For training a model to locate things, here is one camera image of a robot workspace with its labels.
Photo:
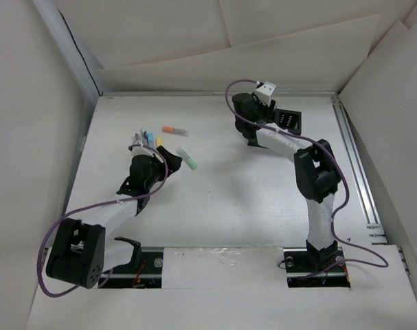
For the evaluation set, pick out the black slotted organizer container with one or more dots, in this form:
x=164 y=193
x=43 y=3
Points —
x=289 y=120

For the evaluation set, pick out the light blue gel pen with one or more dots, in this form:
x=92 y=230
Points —
x=142 y=137

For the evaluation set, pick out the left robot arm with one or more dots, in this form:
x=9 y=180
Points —
x=84 y=249

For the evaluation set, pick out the blue cap highlighter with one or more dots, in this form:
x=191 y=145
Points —
x=150 y=139

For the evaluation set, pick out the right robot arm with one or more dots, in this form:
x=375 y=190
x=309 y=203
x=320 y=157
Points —
x=316 y=176

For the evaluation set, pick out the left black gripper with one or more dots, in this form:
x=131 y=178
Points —
x=172 y=161

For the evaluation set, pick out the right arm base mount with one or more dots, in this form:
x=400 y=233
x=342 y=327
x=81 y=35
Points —
x=302 y=273

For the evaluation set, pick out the orange cap highlighter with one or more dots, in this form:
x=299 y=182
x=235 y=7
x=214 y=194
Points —
x=175 y=131

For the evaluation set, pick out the green cap highlighter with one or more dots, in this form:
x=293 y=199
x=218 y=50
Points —
x=186 y=158

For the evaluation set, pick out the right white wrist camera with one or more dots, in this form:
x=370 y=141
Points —
x=264 y=92

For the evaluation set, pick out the aluminium rail right side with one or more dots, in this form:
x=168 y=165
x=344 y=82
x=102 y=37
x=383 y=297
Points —
x=373 y=223

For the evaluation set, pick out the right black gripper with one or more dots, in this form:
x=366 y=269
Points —
x=268 y=113

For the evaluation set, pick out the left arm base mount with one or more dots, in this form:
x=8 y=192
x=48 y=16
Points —
x=143 y=272

